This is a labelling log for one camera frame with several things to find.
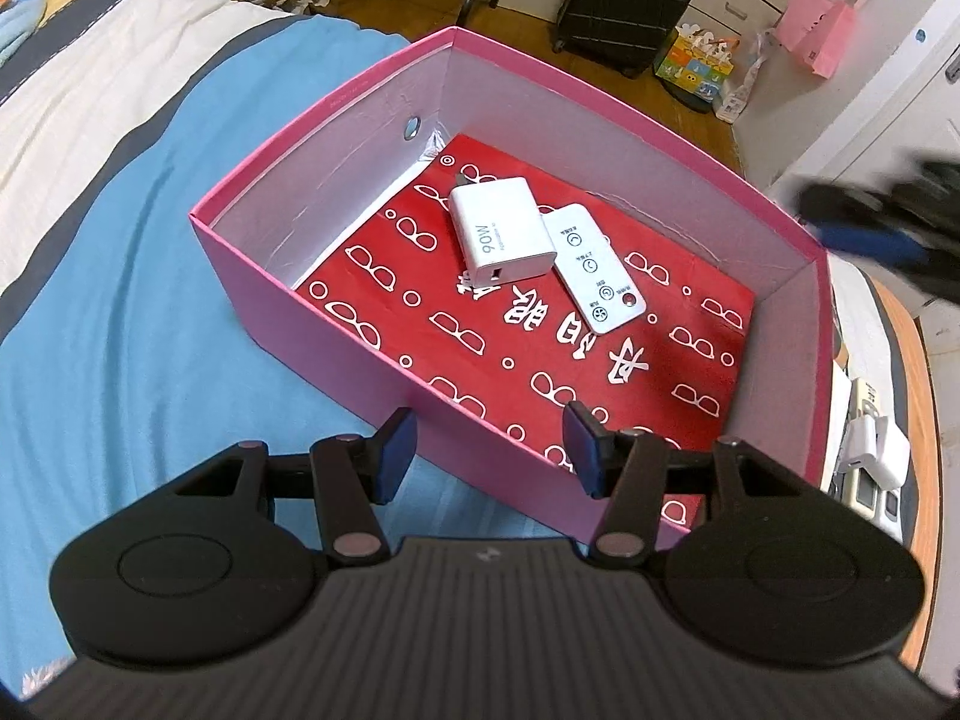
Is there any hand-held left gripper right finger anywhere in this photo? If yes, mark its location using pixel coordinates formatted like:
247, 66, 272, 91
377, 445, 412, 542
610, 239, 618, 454
562, 401, 807, 571

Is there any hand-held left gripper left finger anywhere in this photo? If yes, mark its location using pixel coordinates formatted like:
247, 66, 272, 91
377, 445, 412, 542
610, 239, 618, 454
176, 409, 418, 567

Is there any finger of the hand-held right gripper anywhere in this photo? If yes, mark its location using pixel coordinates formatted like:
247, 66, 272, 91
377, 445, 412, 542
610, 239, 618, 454
795, 180, 931, 267

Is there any colourful cartoon box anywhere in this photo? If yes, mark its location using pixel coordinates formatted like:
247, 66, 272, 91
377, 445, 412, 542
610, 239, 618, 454
654, 26, 740, 102

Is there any pink paper bag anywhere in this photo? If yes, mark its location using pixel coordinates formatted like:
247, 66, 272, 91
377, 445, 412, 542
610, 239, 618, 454
774, 0, 860, 80

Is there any black suitcase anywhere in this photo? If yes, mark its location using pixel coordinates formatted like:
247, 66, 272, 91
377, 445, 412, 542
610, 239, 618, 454
551, 0, 707, 78

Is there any white fluffy blanket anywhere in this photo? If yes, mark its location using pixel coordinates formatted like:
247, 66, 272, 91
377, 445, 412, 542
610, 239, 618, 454
15, 652, 76, 698

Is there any pink cardboard box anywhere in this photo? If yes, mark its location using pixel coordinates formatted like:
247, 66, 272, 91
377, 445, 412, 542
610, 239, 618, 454
187, 26, 833, 545

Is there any red printed paper bag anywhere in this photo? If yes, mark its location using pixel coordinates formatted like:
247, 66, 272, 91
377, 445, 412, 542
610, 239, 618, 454
295, 133, 755, 530

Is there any white wardrobe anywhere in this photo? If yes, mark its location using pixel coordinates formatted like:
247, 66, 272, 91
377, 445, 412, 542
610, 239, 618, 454
697, 0, 960, 203

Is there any small white remote control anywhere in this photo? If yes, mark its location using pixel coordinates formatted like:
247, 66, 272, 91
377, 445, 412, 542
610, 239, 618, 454
541, 202, 647, 336

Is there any white charger with prongs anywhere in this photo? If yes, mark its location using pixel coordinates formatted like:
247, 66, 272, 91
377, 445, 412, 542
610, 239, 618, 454
838, 416, 912, 496

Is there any light blue cloth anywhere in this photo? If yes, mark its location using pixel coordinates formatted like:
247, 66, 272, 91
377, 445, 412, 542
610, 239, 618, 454
0, 0, 50, 68

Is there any large white wall charger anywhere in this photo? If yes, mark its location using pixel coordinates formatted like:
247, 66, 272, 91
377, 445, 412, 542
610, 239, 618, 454
448, 169, 559, 290

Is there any grey remote with screen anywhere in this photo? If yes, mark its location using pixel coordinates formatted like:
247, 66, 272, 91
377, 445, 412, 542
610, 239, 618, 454
829, 375, 905, 522

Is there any white printed packet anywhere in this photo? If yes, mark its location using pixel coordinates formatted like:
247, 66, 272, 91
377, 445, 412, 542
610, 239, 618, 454
720, 30, 781, 125

